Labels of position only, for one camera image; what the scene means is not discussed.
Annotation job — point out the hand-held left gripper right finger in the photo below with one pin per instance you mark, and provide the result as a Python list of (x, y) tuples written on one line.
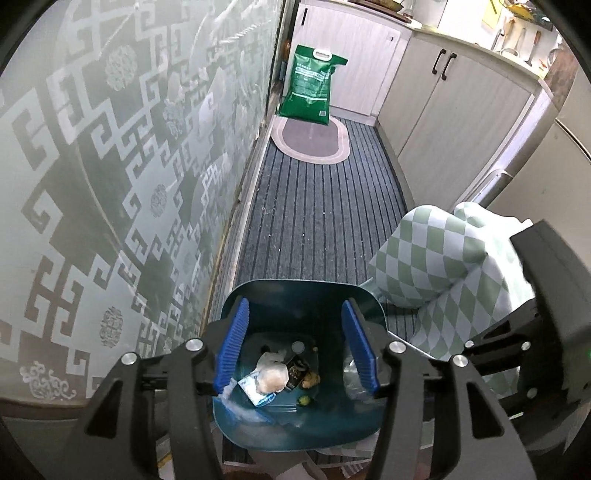
[(362, 346)]

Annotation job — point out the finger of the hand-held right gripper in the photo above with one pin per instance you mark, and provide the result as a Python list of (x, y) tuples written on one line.
[(501, 346), (531, 397)]

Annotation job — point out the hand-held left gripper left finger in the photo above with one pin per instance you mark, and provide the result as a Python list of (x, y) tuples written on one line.
[(233, 341)]

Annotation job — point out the clear plastic wrapper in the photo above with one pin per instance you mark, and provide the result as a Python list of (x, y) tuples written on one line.
[(353, 383)]

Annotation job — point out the beige plastic bag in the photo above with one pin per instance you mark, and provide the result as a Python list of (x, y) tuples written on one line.
[(272, 374)]

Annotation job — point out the ginger root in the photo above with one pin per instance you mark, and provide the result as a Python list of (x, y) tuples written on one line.
[(310, 380)]

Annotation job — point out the grey bottle cap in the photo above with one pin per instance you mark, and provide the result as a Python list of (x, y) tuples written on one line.
[(298, 347)]

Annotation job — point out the dark snack packet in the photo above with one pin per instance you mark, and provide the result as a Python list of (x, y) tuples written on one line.
[(296, 371)]

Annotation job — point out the teal trash bin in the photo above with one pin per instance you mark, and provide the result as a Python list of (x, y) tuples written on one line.
[(295, 304)]

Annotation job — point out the small green fruit scrap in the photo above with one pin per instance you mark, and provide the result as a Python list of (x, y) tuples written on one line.
[(304, 400)]

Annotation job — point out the green white checkered tablecloth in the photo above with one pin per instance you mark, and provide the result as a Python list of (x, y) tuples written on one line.
[(429, 258)]

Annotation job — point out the striped dark floor mat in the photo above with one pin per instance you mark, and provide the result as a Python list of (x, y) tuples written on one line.
[(318, 221)]

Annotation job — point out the grey refrigerator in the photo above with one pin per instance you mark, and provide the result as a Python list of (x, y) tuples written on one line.
[(568, 152)]

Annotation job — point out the frosted patterned glass door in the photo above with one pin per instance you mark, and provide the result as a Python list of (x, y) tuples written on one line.
[(115, 184)]

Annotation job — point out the oval grey floor mat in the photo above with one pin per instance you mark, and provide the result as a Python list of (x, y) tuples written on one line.
[(309, 141)]

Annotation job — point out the beige countertop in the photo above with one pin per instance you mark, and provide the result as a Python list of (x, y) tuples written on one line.
[(485, 50)]

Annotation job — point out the hanging kitchen utensils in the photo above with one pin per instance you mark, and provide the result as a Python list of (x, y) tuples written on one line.
[(517, 39)]

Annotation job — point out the green rice bag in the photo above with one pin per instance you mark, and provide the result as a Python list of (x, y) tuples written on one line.
[(309, 83)]

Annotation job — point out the yellow wall sign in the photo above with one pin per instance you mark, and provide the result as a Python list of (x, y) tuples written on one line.
[(491, 16)]

